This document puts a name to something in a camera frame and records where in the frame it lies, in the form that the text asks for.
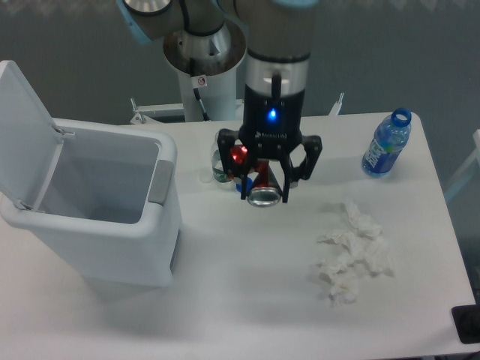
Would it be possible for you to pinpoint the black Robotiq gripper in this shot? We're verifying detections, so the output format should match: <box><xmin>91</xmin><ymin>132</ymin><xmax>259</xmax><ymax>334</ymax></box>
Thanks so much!
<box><xmin>217</xmin><ymin>86</ymin><xmax>323</xmax><ymax>203</ymax></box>

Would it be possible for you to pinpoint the red soda can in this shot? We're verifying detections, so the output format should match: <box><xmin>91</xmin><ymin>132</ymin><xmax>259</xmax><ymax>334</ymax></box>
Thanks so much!
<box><xmin>230</xmin><ymin>145</ymin><xmax>282</xmax><ymax>208</ymax></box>

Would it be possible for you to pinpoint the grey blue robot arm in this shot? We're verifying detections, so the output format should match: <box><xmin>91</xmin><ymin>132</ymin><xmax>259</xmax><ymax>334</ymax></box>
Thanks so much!
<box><xmin>118</xmin><ymin>1</ymin><xmax>323</xmax><ymax>207</ymax></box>

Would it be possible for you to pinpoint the white trash can body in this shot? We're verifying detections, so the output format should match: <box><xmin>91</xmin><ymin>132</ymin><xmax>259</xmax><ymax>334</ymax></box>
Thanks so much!
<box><xmin>1</xmin><ymin>119</ymin><xmax>182</xmax><ymax>287</ymax></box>

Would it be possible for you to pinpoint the white trash can lid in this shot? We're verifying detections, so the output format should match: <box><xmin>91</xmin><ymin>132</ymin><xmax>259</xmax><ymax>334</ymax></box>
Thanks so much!
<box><xmin>1</xmin><ymin>60</ymin><xmax>75</xmax><ymax>211</ymax></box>

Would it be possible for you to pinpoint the blue bottle cap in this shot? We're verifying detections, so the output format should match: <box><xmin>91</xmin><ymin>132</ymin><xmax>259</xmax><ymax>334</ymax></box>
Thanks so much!
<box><xmin>235</xmin><ymin>178</ymin><xmax>253</xmax><ymax>194</ymax></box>

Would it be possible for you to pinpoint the clear green-label bottle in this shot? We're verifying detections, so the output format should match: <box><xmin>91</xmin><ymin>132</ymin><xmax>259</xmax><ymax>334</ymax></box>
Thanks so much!
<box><xmin>210</xmin><ymin>131</ymin><xmax>236</xmax><ymax>191</ymax></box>

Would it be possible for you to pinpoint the blue plastic bottle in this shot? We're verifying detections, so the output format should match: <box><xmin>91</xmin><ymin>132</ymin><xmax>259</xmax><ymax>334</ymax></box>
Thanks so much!
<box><xmin>361</xmin><ymin>107</ymin><xmax>412</xmax><ymax>178</ymax></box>

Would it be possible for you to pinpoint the crumpled white tissue pile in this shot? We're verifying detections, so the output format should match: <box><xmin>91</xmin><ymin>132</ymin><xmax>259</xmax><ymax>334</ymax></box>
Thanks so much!
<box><xmin>317</xmin><ymin>200</ymin><xmax>395</xmax><ymax>305</ymax></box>

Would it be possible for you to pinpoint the black device at edge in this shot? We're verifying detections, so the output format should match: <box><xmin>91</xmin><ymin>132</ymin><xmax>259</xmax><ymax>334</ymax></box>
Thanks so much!
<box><xmin>451</xmin><ymin>304</ymin><xmax>479</xmax><ymax>344</ymax></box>

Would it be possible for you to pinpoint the white frame at right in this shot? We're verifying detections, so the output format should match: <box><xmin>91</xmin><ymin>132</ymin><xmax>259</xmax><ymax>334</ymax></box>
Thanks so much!
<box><xmin>443</xmin><ymin>129</ymin><xmax>479</xmax><ymax>203</ymax></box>

